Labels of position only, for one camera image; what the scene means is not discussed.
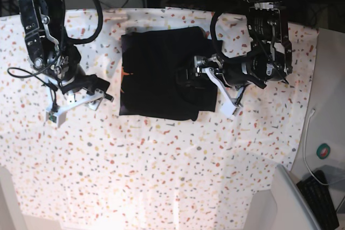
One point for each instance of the black keyboard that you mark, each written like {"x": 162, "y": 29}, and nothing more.
{"x": 319, "y": 200}

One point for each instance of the black t-shirt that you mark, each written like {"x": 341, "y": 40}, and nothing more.
{"x": 157, "y": 78}

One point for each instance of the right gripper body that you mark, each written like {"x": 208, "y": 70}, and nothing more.
{"x": 90, "y": 83}

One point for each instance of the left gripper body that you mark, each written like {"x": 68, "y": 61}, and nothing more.
{"x": 200, "y": 73}

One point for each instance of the terrazzo pattern tablecloth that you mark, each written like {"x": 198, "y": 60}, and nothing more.
{"x": 100, "y": 170}

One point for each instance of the grey laptop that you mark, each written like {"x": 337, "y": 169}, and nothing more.
{"x": 292, "y": 210}

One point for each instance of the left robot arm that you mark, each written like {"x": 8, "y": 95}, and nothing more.
{"x": 269, "y": 59}

